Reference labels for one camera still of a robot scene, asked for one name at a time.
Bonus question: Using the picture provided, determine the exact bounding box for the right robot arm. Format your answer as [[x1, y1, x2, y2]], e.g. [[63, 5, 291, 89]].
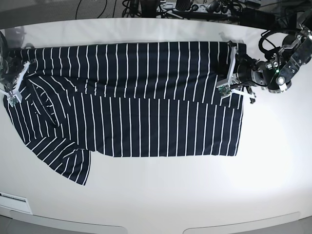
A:
[[0, 32, 31, 98]]

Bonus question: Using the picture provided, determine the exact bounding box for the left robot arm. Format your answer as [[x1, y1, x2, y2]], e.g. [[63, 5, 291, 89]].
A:
[[216, 9, 312, 103]]

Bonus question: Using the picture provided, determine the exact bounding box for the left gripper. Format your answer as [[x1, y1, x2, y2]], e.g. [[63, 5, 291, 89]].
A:
[[219, 32, 262, 104]]

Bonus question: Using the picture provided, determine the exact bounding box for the navy white-striped T-shirt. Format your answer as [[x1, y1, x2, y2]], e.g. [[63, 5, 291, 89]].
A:
[[3, 41, 243, 185]]

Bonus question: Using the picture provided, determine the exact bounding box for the white label plate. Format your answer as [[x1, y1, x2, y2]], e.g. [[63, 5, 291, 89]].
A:
[[0, 192, 33, 215]]

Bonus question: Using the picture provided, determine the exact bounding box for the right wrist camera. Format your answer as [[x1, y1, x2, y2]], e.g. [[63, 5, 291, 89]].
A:
[[7, 93, 22, 107]]

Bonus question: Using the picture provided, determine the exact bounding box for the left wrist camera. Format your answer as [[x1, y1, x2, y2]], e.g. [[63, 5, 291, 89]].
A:
[[217, 83, 232, 99]]

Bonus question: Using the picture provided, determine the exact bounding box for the white power strip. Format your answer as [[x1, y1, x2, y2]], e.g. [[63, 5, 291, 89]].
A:
[[156, 1, 231, 16]]

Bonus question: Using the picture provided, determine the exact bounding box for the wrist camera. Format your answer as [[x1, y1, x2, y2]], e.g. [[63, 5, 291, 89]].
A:
[[7, 93, 22, 107], [217, 83, 232, 99]]

